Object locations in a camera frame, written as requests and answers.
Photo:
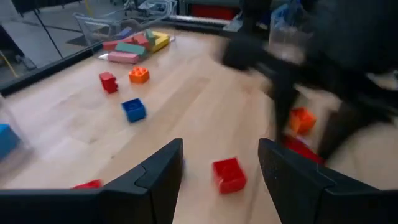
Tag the red medium block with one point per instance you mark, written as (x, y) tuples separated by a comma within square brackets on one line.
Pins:
[(88, 184)]

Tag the red box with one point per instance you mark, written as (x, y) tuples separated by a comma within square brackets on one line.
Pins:
[(214, 12)]

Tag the blue medium block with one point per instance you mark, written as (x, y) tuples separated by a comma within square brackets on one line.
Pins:
[(7, 141)]

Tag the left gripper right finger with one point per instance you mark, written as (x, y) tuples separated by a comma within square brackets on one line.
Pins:
[(298, 193)]

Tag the large clear plastic bin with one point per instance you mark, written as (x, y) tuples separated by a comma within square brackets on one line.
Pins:
[(286, 46)]

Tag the red long block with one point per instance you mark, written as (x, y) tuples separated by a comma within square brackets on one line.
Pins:
[(113, 45), (141, 40)]

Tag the green long block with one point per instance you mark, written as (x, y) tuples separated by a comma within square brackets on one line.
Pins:
[(130, 48), (150, 34)]

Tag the purple-blue long block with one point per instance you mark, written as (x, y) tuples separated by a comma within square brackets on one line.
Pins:
[(125, 32)]

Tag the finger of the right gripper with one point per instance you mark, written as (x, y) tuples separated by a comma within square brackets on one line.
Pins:
[(284, 102), (342, 124)]

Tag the small blue block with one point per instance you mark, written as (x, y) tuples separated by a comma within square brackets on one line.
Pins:
[(134, 110)]

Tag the pink long block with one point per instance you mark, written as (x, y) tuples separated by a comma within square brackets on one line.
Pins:
[(123, 58)]

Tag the small dark red block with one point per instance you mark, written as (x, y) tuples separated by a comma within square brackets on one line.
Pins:
[(303, 151)]

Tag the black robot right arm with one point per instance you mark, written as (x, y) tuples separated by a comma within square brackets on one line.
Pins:
[(357, 31)]

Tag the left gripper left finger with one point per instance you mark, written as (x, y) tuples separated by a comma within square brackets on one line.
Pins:
[(149, 193)]

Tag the small orange block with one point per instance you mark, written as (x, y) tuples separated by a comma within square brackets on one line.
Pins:
[(303, 120), (139, 75)]

